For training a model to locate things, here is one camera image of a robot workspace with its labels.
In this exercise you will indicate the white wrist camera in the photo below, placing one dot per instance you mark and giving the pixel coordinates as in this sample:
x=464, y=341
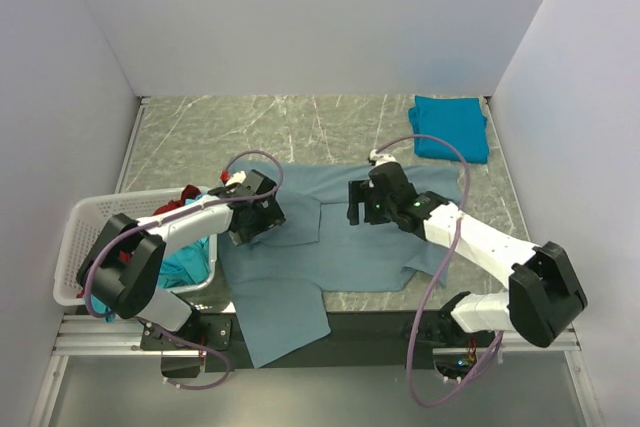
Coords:
x=377, y=158
x=230, y=179

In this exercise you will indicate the grey-blue t-shirt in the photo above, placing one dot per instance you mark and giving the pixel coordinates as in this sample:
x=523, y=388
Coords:
x=277, y=280

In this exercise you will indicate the white plastic laundry basket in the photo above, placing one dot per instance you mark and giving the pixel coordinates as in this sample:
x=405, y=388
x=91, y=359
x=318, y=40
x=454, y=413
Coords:
x=86, y=220

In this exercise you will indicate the dark red t-shirt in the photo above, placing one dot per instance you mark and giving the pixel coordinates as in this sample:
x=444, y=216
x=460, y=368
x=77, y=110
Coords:
x=187, y=270

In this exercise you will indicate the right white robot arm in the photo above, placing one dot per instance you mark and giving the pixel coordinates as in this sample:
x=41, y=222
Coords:
x=541, y=294

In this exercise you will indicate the teal t-shirt in basket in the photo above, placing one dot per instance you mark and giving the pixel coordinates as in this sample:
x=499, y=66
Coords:
x=186, y=267

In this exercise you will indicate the folded teal t-shirt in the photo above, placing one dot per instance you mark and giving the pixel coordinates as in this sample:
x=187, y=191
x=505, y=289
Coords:
x=457, y=121

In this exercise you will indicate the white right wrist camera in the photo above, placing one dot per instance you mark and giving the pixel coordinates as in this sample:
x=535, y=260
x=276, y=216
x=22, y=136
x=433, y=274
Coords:
x=377, y=158

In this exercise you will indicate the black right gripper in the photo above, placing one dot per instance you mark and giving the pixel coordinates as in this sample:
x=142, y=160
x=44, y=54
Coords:
x=360, y=202

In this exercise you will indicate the black base crossbar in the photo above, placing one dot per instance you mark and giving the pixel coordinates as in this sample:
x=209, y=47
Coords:
x=357, y=339

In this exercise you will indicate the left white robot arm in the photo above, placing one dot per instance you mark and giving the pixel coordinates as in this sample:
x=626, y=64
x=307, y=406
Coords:
x=120, y=273

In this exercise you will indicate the aluminium frame rail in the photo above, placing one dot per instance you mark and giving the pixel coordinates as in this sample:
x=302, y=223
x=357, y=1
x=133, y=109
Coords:
x=81, y=335

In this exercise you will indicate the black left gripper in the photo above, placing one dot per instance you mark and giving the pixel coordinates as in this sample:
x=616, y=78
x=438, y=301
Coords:
x=270, y=202

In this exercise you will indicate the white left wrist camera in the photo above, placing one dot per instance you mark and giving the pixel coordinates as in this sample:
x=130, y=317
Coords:
x=230, y=179

